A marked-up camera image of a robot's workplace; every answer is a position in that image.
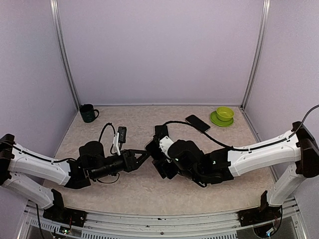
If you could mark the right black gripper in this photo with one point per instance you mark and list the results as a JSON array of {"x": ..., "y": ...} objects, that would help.
[{"x": 163, "y": 169}]

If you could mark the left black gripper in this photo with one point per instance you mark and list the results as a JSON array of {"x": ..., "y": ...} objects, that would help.
[{"x": 129, "y": 161}]

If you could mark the black phone face up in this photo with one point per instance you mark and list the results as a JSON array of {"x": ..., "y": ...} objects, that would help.
[{"x": 161, "y": 130}]

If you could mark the purple-edged black-screen phone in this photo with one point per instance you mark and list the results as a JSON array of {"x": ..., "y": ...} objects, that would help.
[{"x": 198, "y": 123}]

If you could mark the pink phone face down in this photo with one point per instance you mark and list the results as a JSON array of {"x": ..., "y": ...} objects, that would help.
[{"x": 154, "y": 150}]

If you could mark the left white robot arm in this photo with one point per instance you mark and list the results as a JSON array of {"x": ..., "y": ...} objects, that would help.
[{"x": 18, "y": 163}]

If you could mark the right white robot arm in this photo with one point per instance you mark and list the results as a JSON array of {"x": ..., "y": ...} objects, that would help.
[{"x": 297, "y": 147}]

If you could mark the dark green mug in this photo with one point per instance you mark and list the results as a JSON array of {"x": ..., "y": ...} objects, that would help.
[{"x": 88, "y": 113}]

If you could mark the green bowl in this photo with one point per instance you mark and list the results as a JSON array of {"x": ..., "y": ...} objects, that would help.
[{"x": 224, "y": 113}]

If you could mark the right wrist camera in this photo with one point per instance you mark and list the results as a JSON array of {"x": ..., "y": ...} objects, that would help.
[{"x": 163, "y": 145}]

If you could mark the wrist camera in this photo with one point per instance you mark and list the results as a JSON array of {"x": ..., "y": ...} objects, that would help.
[
  {"x": 119, "y": 139},
  {"x": 163, "y": 145}
]

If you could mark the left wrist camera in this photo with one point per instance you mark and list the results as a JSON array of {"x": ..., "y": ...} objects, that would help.
[{"x": 119, "y": 139}]

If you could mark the front aluminium rail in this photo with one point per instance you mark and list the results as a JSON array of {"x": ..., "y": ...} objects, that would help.
[{"x": 201, "y": 226}]

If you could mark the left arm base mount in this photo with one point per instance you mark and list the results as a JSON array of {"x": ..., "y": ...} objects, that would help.
[{"x": 59, "y": 213}]

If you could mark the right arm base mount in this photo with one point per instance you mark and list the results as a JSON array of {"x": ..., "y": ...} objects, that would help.
[{"x": 263, "y": 213}]

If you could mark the right aluminium frame post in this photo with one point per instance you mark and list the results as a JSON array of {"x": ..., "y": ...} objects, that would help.
[{"x": 257, "y": 54}]

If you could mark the aluminium frame post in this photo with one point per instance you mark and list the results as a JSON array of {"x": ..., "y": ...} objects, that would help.
[
  {"x": 257, "y": 54},
  {"x": 63, "y": 53}
]

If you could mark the left aluminium frame post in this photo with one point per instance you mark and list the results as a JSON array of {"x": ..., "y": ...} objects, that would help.
[{"x": 63, "y": 53}]

